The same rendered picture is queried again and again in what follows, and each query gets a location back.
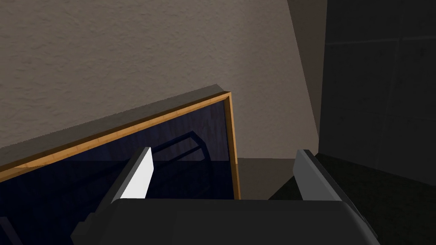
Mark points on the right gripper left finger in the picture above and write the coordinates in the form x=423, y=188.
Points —
x=138, y=178

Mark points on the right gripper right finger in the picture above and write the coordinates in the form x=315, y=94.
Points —
x=315, y=180

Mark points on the dark picture with wooden frame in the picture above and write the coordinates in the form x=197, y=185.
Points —
x=68, y=177

